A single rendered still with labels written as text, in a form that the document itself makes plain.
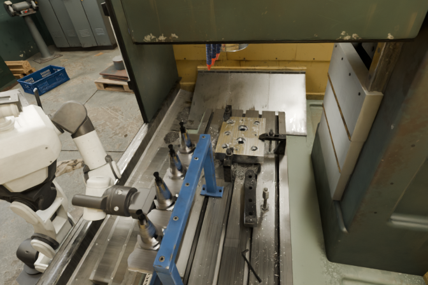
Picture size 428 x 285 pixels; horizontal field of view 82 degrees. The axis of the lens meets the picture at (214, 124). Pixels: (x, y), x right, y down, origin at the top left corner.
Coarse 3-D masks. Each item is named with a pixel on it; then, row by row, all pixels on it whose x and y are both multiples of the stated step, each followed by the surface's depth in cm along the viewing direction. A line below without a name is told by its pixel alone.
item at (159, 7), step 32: (128, 0) 58; (160, 0) 57; (192, 0) 55; (224, 0) 54; (256, 0) 53; (288, 0) 52; (320, 0) 51; (352, 0) 50; (384, 0) 49; (416, 0) 48; (160, 32) 62; (192, 32) 60; (224, 32) 59; (256, 32) 57; (288, 32) 56; (320, 32) 54; (352, 32) 53; (384, 32) 52; (416, 32) 51
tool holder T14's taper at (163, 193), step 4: (156, 184) 66; (160, 184) 66; (164, 184) 67; (156, 188) 67; (160, 188) 66; (164, 188) 67; (168, 188) 69; (156, 192) 68; (160, 192) 67; (164, 192) 67; (168, 192) 69; (160, 196) 68; (164, 196) 68; (168, 196) 69; (172, 196) 71; (160, 200) 68; (164, 200) 68; (168, 200) 69
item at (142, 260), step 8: (136, 248) 61; (136, 256) 60; (144, 256) 59; (152, 256) 59; (128, 264) 58; (136, 264) 58; (144, 264) 58; (152, 264) 58; (144, 272) 57; (152, 272) 57
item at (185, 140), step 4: (180, 132) 83; (184, 132) 83; (180, 136) 84; (184, 136) 83; (188, 136) 85; (180, 140) 85; (184, 140) 84; (188, 140) 85; (180, 144) 86; (184, 144) 85; (188, 144) 85; (180, 148) 87; (184, 148) 86; (188, 148) 86
